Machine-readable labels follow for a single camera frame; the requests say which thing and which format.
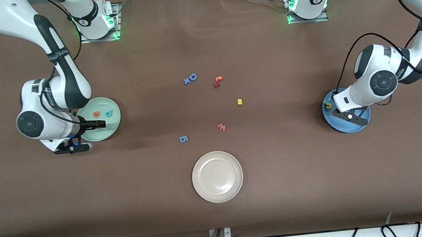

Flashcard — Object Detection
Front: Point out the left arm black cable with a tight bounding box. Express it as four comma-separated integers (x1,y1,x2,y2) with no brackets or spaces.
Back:
325,0,422,93

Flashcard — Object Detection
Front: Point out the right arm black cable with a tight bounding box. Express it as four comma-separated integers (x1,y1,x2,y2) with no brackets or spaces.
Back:
29,0,92,132

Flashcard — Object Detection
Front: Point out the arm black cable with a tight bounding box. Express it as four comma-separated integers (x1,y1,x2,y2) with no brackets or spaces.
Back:
29,0,92,132
325,0,422,93

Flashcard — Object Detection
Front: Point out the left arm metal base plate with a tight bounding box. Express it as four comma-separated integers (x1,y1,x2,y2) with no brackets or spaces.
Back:
284,0,329,26

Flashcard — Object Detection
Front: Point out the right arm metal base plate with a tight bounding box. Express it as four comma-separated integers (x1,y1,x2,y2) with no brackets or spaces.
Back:
76,2,123,44

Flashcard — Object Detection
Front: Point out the blue plate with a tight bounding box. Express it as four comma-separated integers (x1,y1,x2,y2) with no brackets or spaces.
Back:
320,85,373,136

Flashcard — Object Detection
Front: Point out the beige plate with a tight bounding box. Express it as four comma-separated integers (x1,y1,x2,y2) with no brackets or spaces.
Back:
189,148,246,206

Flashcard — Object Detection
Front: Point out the pale green plate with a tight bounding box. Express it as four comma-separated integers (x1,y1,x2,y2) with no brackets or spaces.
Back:
74,95,124,144

